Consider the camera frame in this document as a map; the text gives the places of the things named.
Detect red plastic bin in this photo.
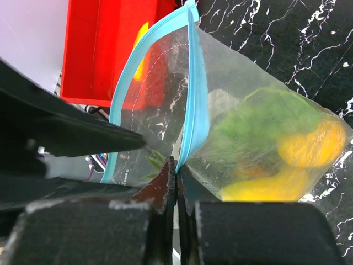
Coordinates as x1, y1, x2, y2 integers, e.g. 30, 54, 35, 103
60, 0, 177, 107

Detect yellow fake lemon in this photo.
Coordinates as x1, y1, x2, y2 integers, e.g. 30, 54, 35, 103
219, 167, 308, 202

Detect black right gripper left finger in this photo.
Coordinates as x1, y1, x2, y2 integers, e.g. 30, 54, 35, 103
1, 157, 175, 264

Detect clear zip top bag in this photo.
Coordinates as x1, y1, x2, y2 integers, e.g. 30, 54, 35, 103
101, 1, 352, 200

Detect green fake grapes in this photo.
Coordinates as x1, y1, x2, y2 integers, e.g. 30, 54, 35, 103
210, 87, 324, 166

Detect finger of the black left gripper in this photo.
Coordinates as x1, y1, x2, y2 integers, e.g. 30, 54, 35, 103
1, 61, 146, 157

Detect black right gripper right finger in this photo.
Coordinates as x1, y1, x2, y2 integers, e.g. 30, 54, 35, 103
176, 166, 344, 264

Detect yellow orange fake mango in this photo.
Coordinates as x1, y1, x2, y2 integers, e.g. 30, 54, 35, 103
277, 120, 347, 168

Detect yellow fake banana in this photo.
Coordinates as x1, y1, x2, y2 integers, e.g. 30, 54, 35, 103
132, 22, 150, 81

